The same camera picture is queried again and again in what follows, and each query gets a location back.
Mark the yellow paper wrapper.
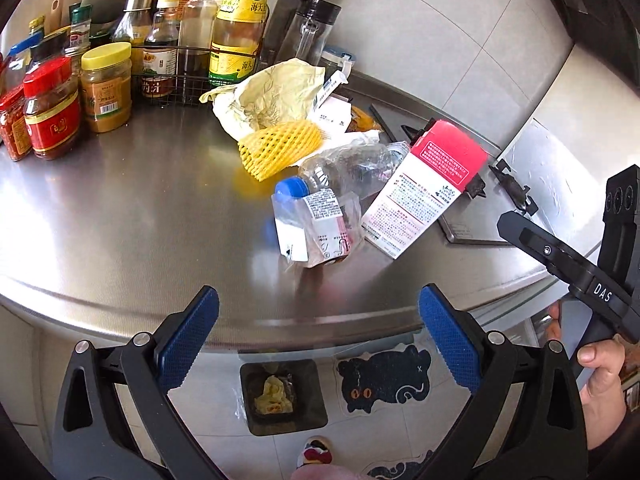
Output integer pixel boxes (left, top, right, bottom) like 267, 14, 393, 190
198, 58, 326, 141
254, 375, 295, 417

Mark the black lid glass oil jug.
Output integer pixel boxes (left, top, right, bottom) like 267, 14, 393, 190
274, 0, 342, 65

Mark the red lid chili jar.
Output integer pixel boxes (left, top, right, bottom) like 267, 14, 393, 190
23, 56, 81, 160

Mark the white milk carton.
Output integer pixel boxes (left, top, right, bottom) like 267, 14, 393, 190
307, 72, 352, 136

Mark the red white slipper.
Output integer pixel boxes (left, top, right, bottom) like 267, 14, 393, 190
296, 437, 333, 469

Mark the crushed clear plastic bottle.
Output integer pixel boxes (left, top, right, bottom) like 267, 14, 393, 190
274, 142, 410, 200

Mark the black cat floor mat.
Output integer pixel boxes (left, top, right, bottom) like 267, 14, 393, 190
336, 344, 432, 415

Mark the red white carton box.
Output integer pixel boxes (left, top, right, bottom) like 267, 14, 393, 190
361, 119, 488, 259

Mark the orange snack wrapper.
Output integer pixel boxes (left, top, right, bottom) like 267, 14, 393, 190
347, 105, 382, 132

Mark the gas stove burner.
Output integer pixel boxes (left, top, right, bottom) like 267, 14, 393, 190
399, 123, 542, 246

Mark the black trash bin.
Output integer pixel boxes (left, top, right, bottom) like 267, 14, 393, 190
240, 359, 329, 437

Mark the yellow lid sauce jar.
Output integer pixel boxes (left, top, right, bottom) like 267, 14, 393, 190
80, 41, 132, 133

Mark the blue lid glass jar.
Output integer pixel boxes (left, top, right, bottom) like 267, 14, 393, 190
319, 46, 357, 78

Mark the dark soy sauce bottle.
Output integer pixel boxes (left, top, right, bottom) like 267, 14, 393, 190
142, 0, 180, 100

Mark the clear plastic label bag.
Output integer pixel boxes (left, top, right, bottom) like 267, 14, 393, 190
271, 188, 363, 269

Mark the person right hand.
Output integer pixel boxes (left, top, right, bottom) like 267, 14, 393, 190
544, 301, 637, 452

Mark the green label vinegar bottle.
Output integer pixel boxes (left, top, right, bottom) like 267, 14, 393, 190
208, 0, 269, 87

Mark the steel cap oil bottle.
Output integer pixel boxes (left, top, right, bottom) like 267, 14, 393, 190
112, 0, 152, 76

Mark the yellow foam fruit net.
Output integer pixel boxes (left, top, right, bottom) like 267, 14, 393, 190
238, 119, 323, 181

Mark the black wire condiment rack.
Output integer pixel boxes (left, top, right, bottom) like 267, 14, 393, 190
131, 44, 259, 106

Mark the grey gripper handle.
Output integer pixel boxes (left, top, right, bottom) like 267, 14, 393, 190
560, 296, 616, 379

